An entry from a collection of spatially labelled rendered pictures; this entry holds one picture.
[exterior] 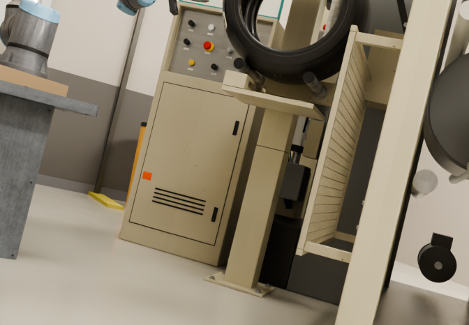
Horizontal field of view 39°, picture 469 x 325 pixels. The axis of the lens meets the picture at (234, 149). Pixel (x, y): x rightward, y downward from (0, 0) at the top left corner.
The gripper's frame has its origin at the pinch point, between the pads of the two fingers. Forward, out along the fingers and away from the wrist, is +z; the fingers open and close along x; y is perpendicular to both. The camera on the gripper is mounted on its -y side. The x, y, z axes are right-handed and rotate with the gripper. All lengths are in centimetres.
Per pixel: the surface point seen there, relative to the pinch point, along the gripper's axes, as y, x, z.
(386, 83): -6, 18, 80
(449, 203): -35, 347, 137
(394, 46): -8, -60, 85
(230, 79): -28.2, -11.8, 25.8
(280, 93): -24, 23, 38
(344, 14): 8, -12, 59
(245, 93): -31.4, -11.8, 33.3
